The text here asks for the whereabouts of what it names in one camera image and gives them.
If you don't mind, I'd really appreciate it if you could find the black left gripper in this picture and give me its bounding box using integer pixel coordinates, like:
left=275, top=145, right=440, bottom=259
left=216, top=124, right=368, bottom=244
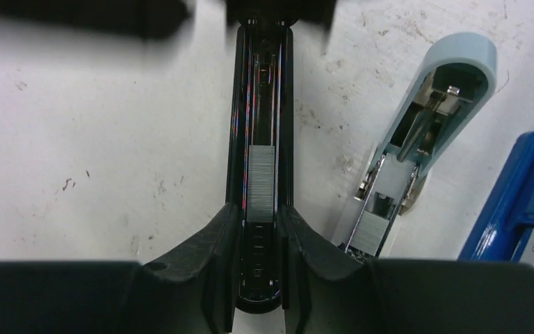
left=0, top=1, right=337, bottom=42

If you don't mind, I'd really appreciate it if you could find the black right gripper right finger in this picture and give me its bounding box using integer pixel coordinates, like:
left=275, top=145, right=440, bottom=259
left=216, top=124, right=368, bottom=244
left=277, top=207, right=534, bottom=333

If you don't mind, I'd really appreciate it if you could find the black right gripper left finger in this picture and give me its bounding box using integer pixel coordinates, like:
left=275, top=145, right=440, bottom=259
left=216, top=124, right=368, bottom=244
left=0, top=203, right=241, bottom=333

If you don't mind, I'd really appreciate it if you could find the black stapler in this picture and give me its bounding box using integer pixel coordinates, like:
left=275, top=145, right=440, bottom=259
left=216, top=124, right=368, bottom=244
left=226, top=29, right=291, bottom=315

